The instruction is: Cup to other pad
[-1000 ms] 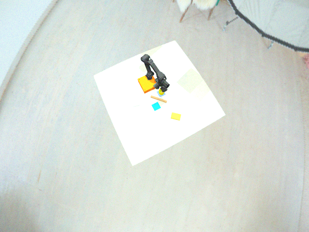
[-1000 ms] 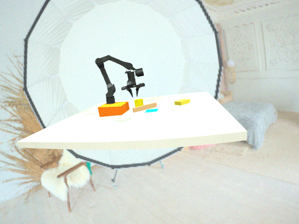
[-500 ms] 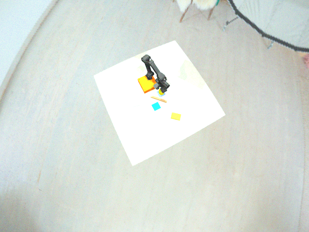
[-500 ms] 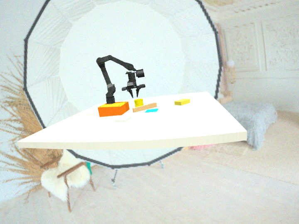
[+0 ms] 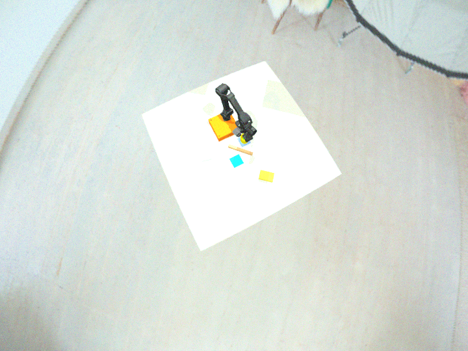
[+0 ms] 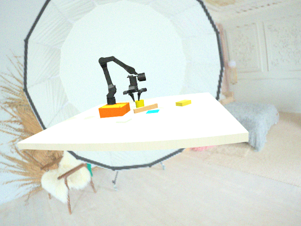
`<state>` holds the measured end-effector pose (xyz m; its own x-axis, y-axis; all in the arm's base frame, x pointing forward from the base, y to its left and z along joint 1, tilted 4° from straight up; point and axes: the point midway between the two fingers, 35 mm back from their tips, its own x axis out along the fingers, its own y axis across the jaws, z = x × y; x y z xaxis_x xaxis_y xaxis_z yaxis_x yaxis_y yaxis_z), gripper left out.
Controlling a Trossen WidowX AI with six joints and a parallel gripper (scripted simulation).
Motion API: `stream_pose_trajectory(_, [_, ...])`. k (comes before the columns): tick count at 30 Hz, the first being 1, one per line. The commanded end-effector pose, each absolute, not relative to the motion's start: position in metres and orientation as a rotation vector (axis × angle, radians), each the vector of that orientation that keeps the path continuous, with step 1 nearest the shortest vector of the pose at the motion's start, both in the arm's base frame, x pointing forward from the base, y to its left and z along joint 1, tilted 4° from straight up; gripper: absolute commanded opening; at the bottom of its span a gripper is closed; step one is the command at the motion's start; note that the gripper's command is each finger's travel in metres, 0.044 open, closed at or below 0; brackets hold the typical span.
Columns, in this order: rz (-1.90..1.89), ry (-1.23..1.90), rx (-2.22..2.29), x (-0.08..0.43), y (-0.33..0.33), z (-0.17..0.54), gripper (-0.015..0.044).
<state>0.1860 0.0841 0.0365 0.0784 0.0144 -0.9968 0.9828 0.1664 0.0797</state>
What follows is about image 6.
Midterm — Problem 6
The yellow rectangular block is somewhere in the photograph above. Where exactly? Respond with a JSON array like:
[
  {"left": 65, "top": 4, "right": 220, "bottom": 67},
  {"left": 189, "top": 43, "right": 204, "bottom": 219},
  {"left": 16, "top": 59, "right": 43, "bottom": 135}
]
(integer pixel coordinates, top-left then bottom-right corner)
[{"left": 175, "top": 100, "right": 191, "bottom": 106}]

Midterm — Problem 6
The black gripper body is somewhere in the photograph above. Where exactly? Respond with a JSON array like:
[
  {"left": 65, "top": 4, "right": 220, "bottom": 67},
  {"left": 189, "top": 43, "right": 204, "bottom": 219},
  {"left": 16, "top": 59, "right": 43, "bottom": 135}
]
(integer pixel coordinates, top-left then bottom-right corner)
[{"left": 123, "top": 82, "right": 147, "bottom": 95}]

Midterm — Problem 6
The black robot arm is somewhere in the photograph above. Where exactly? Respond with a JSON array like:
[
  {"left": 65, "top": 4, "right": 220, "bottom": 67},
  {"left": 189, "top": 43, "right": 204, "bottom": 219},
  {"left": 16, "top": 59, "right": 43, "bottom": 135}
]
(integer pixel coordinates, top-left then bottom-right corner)
[{"left": 98, "top": 56, "right": 146, "bottom": 105}]

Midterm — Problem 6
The cream long flat bar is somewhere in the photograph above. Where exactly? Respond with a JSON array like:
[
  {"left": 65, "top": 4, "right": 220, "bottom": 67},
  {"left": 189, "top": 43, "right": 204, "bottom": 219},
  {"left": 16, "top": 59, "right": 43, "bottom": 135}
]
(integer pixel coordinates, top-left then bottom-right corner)
[{"left": 133, "top": 103, "right": 158, "bottom": 114}]

